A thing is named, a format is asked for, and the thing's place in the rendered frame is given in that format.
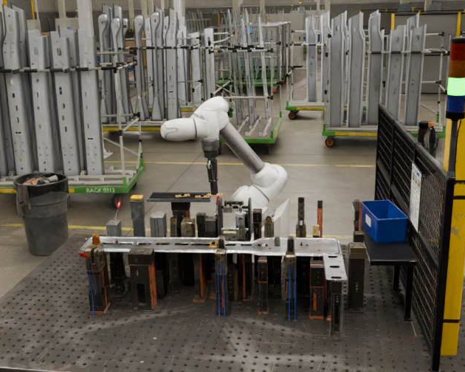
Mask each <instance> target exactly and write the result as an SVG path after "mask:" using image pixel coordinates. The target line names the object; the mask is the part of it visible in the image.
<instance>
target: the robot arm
mask: <svg viewBox="0 0 465 372"><path fill-rule="evenodd" d="M228 110H229V106H228V103H227V102H226V101H225V100H224V99H223V98H222V97H219V96H218V97H213V98H210V99H209V100H207V101H206V102H205V103H203V104H202V105H201V106H200V107H199V108H198V109H197V110H196V111H195V112H194V113H193V114H192V116H191V117H190V118H180V119H175V120H169V121H167V122H165V123H163V124H162V126H161V135H162V137H163V138H164V139H165V140H168V141H176V142H178V141H185V140H195V139H197V138H201V146H202V149H203V150H204V157H205V158H208V160H207V165H206V166H207V173H208V179H209V182H210V190H211V195H216V194H217V193H218V185H217V180H218V179H217V178H218V168H217V161H218V160H217V159H216V157H217V156H218V148H219V141H218V140H219V138H218V136H220V137H221V138H222V139H223V141H225V142H226V144H227V145H228V146H229V147H230V149H231V150H232V151H233V152H234V154H235V155H236V156H237V157H238V158H239V159H240V160H241V161H242V163H243V164H244V165H245V166H246V167H247V169H248V170H249V171H250V173H251V179H252V182H253V183H254V184H253V185H252V186H250V187H247V186H241V187H239V189H237V191H236V192H234V194H233V195H232V200H233V201H238V202H242V201H244V205H242V206H248V199H249V198H251V199H252V211H253V209H262V222H261V223H262V227H263V226H264V219H265V218H266V216H267V215H270V216H271V217H274V216H275V211H276V209H274V210H270V209H269V208H268V207H267V205H268V203H269V202H270V201H271V200H272V199H273V198H274V197H276V195H278V194H279V192H280V191H281V190H282V189H283V187H284V186H285V184H286V182H287V179H288V174H287V172H286V171H285V170H284V169H283V168H282V167H281V166H279V165H270V164H269V163H265V162H262V161H261V160H260V158H259V157H258V156H257V155H256V153H255V152H254V151H253V150H252V149H251V148H250V147H249V145H248V144H247V143H246V142H245V140H244V139H243V137H242V136H241V135H240V134H239V133H238V132H237V131H236V129H235V128H234V127H233V125H232V124H231V123H230V122H229V117H228V115H227V112H228Z"/></svg>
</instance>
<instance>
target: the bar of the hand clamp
mask: <svg viewBox="0 0 465 372"><path fill-rule="evenodd" d="M299 221H303V229H304V223H305V197H304V196H298V199H297V228H298V229H299Z"/></svg>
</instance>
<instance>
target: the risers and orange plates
mask: <svg viewBox="0 0 465 372"><path fill-rule="evenodd" d="M227 267H228V269H227V290H228V301H231V302H235V301H236V300H237V296H238V269H236V270H235V264H230V263H229V264H228V266H227ZM154 269H155V280H156V298H157V299H165V295H166V294H167V291H168V288H167V281H166V271H165V264H164V263H158V262H156V259H155V260H154Z"/></svg>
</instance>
